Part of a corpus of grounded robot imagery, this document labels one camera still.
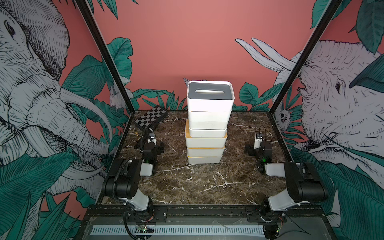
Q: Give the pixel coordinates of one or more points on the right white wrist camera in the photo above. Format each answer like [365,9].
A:
[258,140]

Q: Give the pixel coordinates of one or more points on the small bamboo lid tissue box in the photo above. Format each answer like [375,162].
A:
[208,120]

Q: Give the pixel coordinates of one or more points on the black frame post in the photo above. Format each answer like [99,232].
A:
[99,40]
[326,18]

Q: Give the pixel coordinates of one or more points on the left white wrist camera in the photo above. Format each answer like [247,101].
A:
[152,138]

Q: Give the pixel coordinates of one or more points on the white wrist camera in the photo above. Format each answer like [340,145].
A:
[152,138]
[258,140]

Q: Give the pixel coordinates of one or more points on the edge bamboo tissue box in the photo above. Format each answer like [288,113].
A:
[207,133]

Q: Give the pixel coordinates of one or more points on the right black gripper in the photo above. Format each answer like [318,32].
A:
[248,145]

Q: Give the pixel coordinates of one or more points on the large bamboo lid tissue box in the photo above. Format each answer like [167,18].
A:
[205,152]

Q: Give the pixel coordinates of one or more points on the grey lid tissue box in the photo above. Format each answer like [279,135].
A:
[210,96]

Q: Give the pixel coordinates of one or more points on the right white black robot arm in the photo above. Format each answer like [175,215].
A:
[303,183]

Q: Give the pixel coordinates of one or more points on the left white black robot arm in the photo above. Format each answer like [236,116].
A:
[122,181]

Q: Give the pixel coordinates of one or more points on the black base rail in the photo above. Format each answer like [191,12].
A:
[163,213]

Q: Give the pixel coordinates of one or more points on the white slotted cable duct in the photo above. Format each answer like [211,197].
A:
[175,230]

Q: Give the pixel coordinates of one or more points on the black white chessboard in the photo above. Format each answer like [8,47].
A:
[152,117]

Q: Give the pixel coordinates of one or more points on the left black frame post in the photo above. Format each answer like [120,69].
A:
[99,40]

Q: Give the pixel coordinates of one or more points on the right black frame post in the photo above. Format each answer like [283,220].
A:
[326,18]

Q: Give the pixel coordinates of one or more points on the green circuit board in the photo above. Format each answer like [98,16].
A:
[144,230]

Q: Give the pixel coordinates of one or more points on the yellow lid tissue box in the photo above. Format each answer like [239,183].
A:
[204,160]

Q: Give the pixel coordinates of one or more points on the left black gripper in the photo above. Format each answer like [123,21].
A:
[159,149]

